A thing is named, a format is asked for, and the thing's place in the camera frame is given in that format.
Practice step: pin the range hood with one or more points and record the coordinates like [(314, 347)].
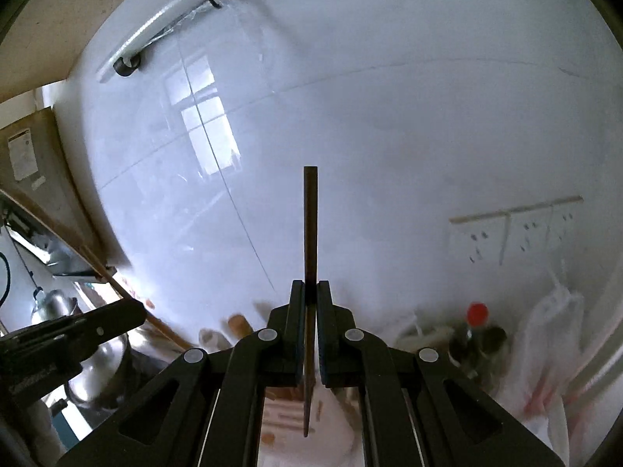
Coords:
[(44, 185)]

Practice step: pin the dark bottle with red cap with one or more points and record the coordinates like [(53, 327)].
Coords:
[(474, 340)]

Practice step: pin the white wall pipe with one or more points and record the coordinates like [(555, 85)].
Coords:
[(160, 14)]

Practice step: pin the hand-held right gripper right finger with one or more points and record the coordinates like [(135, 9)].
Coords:
[(325, 331)]

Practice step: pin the white utensil holder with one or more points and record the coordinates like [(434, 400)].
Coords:
[(336, 418)]

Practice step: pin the dark wooden chopstick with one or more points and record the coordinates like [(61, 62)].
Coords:
[(310, 228)]

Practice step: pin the white plastic bag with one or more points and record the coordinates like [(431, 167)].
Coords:
[(550, 350)]

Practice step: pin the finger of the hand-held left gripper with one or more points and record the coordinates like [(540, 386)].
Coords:
[(109, 326)]

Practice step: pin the white wall socket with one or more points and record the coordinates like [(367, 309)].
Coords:
[(529, 231), (567, 219), (479, 241)]

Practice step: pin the metal pot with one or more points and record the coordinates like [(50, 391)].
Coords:
[(104, 374)]

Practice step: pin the black pipe clamp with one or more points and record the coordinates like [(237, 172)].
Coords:
[(127, 65)]

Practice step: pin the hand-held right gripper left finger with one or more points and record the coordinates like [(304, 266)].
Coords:
[(298, 331)]

